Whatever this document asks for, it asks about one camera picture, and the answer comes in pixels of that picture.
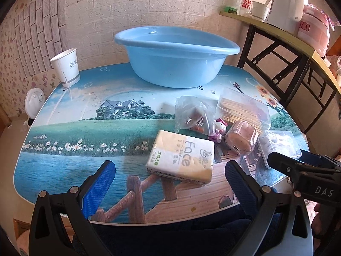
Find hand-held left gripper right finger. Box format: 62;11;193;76
225;160;313;256

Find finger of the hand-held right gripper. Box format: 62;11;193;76
267;151;341;186
300;150;341;170

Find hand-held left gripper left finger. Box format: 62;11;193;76
29;160;116;256

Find small clear plastic box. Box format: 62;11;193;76
257;130;302;169

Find pink device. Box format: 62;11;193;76
224;121;259;156

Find small pink kitty toy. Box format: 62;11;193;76
208;118;228;143

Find yellow white tissue pack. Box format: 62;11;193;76
146;129;215;184

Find clear toothpick box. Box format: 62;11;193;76
215;87;272;135

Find clear snowflake snack packet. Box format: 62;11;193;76
174;95;220;136

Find light blue plastic basin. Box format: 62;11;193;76
114;26;241;88

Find person's right hand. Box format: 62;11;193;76
312;202;341;239

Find person's dark blue pants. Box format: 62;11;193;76
91;205;280;256

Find crumpled pale plastic bag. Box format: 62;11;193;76
326;55;341;84

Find yellow top folding side table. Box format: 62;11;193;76
220;11;341;150

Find pink rice cooker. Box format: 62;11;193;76
297;4;339;58

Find white paper cup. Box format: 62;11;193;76
50;48;80;88

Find white ceramic bowl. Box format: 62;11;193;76
251;1;271;22

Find white electric kettle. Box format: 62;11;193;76
266;0;305;36

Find plastic bottle red label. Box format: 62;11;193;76
238;0;254;16

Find white round wall device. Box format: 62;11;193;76
25;88;46;126

